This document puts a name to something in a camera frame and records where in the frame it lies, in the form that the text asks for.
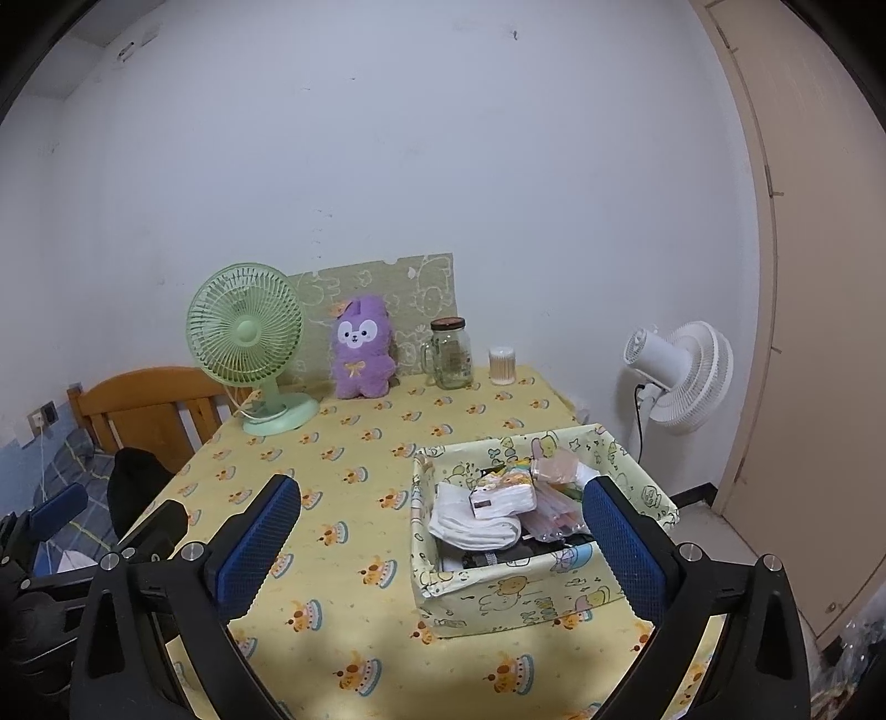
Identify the black cloth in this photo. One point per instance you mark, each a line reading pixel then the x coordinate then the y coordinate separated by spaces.
pixel 138 481

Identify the wall socket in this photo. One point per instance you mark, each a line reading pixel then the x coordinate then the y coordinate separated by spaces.
pixel 43 414

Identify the clear pink mask packet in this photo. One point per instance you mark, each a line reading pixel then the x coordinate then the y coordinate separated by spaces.
pixel 557 516

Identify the green desk fan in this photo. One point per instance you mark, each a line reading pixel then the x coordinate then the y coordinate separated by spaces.
pixel 246 332

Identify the white wall fixture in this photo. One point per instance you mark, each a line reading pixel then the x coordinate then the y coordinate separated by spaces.
pixel 136 52

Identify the glass jar with lid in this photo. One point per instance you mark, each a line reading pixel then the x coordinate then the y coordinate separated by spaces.
pixel 451 356

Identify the green printed board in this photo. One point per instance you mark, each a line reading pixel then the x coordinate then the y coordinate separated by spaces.
pixel 422 284

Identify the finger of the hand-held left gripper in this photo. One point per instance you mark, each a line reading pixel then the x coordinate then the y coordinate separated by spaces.
pixel 62 505
pixel 163 526

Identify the beige door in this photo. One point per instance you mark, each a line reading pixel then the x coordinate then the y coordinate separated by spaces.
pixel 824 346

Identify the white standing fan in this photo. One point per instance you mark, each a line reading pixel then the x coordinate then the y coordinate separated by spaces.
pixel 668 374

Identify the cartoon print tissue pack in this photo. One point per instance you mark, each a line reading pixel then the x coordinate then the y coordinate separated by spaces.
pixel 505 498

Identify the clear plastic bag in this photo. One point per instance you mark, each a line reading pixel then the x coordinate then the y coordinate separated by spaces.
pixel 855 668

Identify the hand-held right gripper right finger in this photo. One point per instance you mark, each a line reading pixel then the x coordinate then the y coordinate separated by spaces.
pixel 626 554

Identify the white socks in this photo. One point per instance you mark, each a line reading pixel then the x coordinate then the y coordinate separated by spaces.
pixel 464 526

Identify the plaid bedding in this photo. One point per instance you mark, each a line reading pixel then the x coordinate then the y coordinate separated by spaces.
pixel 69 457

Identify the yellow printed tablecloth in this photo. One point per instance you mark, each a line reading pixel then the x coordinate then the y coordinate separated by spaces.
pixel 360 443

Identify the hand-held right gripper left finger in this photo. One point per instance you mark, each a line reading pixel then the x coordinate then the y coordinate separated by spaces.
pixel 259 547

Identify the purple plush toy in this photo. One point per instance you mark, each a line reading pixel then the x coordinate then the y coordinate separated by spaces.
pixel 361 353

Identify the grey sock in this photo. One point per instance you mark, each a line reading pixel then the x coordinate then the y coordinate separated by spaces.
pixel 481 559

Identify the yellow printed storage box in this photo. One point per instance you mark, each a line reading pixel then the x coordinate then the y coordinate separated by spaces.
pixel 498 599

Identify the cotton swab container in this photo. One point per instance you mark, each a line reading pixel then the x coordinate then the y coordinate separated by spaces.
pixel 502 367

